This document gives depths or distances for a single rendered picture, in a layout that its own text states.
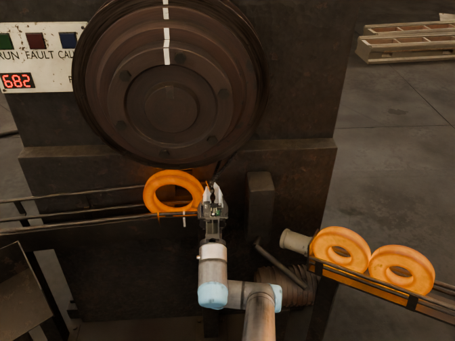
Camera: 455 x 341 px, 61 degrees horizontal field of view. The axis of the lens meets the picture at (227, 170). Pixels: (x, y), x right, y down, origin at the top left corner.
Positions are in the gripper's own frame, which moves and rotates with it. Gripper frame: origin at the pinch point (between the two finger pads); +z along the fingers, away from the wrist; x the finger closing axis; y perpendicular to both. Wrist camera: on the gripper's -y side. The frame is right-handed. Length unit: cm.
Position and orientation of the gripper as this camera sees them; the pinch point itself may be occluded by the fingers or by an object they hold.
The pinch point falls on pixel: (212, 186)
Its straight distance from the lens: 117.4
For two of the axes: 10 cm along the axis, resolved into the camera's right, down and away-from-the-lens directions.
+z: -0.2, -8.5, 5.3
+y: 0.2, -5.3, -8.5
